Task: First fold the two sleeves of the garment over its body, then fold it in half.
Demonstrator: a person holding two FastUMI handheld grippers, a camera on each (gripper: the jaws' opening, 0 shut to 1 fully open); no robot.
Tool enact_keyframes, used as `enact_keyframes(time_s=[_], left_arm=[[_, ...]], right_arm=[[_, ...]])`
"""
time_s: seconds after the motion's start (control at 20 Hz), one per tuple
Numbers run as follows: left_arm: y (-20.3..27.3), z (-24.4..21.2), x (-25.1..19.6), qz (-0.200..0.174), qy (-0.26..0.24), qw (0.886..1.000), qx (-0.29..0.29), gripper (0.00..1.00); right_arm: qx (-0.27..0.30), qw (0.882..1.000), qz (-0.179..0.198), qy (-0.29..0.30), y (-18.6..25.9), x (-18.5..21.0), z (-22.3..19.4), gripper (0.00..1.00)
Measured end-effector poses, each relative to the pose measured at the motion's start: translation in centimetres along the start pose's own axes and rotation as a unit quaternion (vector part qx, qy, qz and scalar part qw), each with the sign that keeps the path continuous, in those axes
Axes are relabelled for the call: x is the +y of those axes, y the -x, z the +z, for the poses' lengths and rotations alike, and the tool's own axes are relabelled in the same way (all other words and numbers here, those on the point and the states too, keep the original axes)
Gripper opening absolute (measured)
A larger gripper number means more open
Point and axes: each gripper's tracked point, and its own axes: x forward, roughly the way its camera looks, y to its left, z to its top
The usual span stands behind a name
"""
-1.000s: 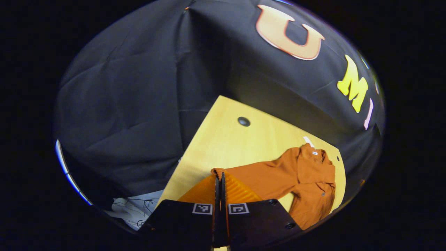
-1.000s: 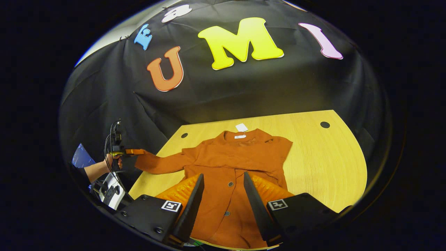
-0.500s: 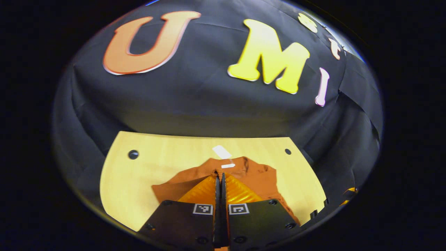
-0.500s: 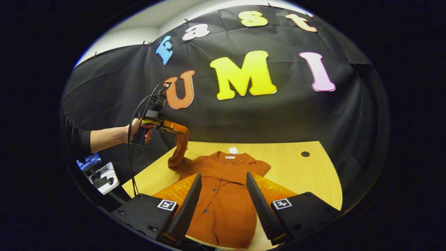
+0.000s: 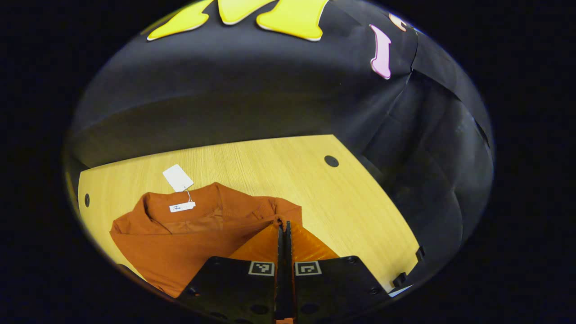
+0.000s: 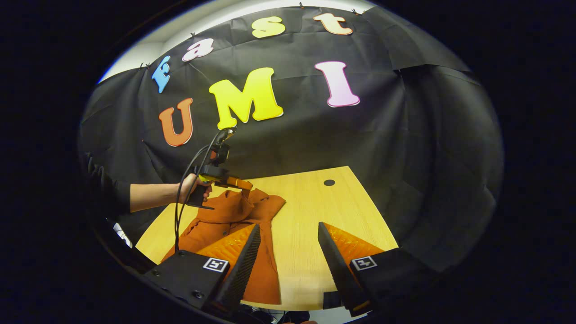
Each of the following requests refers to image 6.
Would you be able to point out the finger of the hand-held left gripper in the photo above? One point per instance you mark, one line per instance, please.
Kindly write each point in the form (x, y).
(238, 183)

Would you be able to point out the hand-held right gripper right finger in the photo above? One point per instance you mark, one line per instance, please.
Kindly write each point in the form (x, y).
(337, 265)

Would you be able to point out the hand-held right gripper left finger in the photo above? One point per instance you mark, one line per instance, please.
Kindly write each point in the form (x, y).
(245, 265)

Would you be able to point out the rust orange button shirt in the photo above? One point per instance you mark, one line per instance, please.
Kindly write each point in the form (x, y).
(216, 216)

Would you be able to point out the black backdrop cloth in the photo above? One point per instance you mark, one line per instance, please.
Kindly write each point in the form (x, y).
(360, 144)

